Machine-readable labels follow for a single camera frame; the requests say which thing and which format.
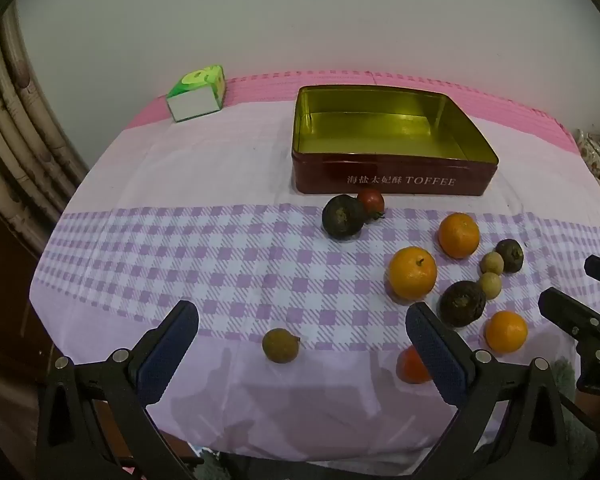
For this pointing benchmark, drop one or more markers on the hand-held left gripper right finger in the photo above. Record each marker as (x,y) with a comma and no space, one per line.
(435,350)

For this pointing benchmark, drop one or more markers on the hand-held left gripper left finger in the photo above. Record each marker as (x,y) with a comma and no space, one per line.
(172,345)

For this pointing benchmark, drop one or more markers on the small orange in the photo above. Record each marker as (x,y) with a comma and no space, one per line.
(506,331)

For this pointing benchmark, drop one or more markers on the large orange with stem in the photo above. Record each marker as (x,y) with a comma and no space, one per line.
(413,274)

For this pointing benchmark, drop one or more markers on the small dark wrinkled fruit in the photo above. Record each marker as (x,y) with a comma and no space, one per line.
(510,255)

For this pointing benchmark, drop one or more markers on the brown longan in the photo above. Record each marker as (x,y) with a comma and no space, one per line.
(280,345)
(492,263)
(490,285)

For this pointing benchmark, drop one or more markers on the large dark wrinkled fruit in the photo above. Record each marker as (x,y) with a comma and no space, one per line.
(342,217)

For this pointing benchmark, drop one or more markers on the red tomato with calyx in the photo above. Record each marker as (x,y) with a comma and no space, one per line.
(372,199)

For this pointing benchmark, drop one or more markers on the dark red tin box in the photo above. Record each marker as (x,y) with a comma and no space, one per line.
(395,180)

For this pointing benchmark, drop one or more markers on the grey fuzzy cloth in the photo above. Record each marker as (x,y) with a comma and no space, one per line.
(580,440)

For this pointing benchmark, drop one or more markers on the floral patterned bag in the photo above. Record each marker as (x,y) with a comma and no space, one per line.
(590,150)

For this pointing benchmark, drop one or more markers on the pink and purple checked tablecloth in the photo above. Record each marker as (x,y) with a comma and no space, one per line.
(180,210)

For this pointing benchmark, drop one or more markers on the green and white tissue pack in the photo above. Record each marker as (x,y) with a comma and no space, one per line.
(195,100)

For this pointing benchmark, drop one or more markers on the beige patterned curtain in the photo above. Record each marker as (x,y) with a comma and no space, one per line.
(15,125)

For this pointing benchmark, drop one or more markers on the pink foam mat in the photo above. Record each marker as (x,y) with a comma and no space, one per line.
(260,87)

